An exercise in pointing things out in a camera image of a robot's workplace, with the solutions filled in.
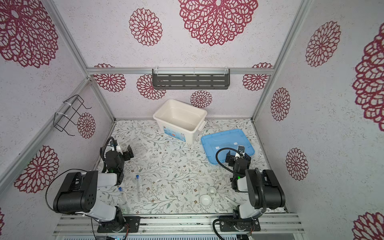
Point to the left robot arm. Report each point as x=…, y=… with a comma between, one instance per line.
x=78, y=193

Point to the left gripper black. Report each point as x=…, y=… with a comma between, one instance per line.
x=126, y=154

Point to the blue-capped test tube left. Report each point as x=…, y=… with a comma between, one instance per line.
x=124, y=201

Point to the blue-capped test tube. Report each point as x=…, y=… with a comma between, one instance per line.
x=138, y=183
x=124, y=201

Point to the dark grey wall shelf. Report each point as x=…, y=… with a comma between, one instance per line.
x=192, y=80

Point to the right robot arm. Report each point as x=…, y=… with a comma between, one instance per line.
x=263, y=189

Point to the black wire wall rack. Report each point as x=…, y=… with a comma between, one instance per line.
x=72, y=106

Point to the white plastic storage bin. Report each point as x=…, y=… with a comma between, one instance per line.
x=181, y=121

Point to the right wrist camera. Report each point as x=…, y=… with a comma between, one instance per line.
x=241, y=152

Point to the blue-capped test tube right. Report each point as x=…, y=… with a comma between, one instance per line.
x=138, y=183

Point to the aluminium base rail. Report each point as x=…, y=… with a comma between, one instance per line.
x=191, y=224

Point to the blue plastic bin lid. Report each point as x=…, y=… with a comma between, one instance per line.
x=227, y=139

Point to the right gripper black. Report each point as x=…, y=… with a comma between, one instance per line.
x=240, y=158

